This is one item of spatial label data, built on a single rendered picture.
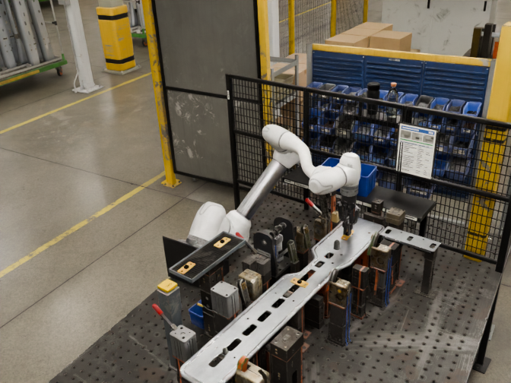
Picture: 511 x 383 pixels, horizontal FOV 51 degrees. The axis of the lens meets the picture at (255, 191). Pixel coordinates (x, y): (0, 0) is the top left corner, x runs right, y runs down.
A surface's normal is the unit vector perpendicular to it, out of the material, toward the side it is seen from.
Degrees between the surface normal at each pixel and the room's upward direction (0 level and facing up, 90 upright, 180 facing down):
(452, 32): 90
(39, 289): 0
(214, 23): 89
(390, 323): 0
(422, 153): 90
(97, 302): 0
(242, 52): 91
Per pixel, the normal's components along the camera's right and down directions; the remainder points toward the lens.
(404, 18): -0.51, 0.43
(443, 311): -0.04, -0.88
